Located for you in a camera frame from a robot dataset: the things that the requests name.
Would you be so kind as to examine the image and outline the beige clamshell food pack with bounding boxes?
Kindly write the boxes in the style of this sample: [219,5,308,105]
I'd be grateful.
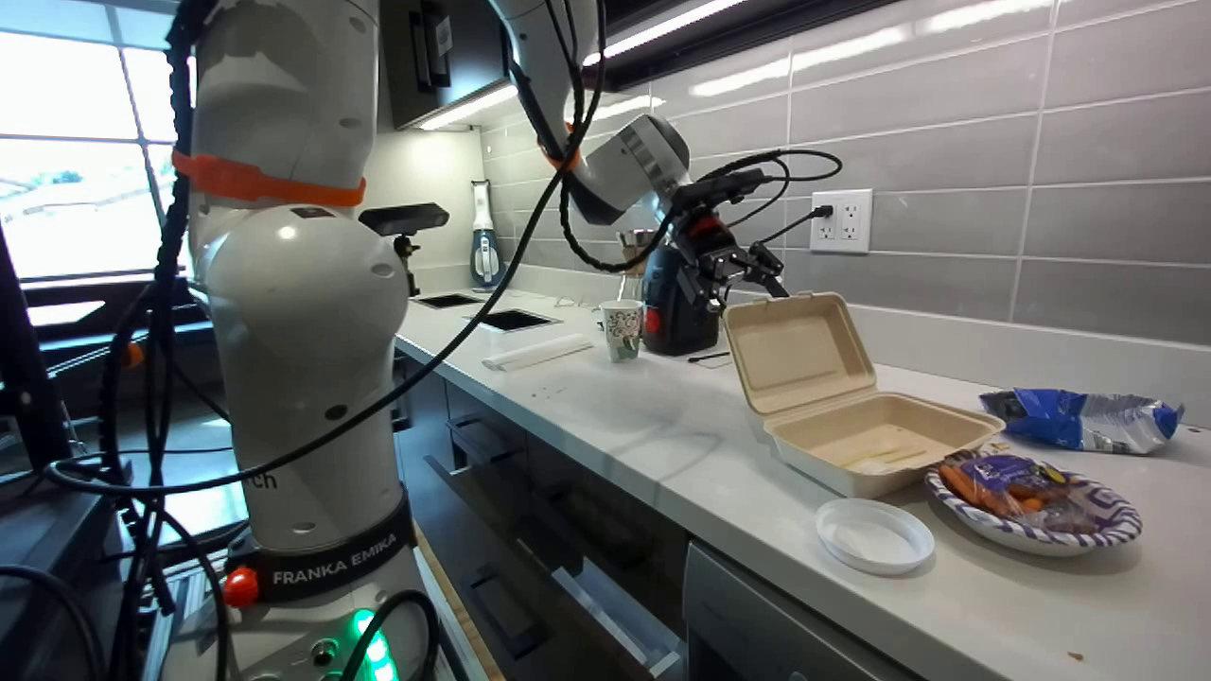
[718,286,1010,503]

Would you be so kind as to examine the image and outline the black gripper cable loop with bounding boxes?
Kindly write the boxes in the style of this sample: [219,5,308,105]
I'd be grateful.
[554,143,848,277]

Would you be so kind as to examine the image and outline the black coffee grinder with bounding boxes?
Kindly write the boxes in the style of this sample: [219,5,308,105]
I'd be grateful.
[639,229,733,359]

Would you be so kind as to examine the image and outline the black equipment box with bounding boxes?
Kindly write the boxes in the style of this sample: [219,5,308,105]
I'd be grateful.
[0,484,129,681]

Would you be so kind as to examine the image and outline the black grinder power cable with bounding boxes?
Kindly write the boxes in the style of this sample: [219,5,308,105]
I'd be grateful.
[748,200,841,258]

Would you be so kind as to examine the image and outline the black camera on tripod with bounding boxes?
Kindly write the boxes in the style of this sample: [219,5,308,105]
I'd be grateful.
[356,200,455,297]

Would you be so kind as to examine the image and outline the clear round plastic lid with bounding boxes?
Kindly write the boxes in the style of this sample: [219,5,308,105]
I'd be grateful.
[809,495,939,582]

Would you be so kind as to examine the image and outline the printed white paper cup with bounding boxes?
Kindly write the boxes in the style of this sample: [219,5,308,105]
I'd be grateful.
[596,297,653,365]

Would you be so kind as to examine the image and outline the blue chip bag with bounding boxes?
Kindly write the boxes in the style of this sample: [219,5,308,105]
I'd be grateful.
[981,385,1187,459]

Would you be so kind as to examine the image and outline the black pole stand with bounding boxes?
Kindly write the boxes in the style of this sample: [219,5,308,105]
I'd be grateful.
[0,224,74,477]

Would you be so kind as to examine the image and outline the grey counter base cabinets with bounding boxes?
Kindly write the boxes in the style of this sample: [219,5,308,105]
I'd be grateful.
[390,344,944,681]

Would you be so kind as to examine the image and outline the white flat strip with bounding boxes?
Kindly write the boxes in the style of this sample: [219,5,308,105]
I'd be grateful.
[481,331,600,374]

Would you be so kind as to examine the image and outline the dark upper wall cabinet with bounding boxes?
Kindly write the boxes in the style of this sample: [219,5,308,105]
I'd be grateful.
[375,0,887,134]

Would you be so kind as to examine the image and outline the clear glass jug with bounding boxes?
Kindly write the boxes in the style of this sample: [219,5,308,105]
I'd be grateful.
[466,179,509,292]

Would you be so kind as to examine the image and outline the long black robot cable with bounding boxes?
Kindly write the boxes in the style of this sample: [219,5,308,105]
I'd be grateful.
[48,0,611,503]

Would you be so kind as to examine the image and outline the white wall power outlet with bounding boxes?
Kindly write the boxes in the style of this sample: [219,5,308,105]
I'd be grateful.
[808,184,877,258]

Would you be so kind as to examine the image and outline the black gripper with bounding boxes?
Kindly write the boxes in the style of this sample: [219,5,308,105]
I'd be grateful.
[670,165,796,303]

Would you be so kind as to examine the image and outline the bright window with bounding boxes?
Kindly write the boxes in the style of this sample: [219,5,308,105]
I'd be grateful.
[0,0,203,286]

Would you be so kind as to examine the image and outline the glass coffee carafe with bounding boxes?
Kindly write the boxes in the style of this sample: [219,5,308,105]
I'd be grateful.
[615,224,658,307]

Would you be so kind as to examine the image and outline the wooden edged robot stand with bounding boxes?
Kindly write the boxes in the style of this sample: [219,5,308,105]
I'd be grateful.
[409,525,509,681]

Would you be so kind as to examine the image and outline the paper plate with snacks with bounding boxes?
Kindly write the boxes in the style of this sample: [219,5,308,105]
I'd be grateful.
[924,450,1148,559]

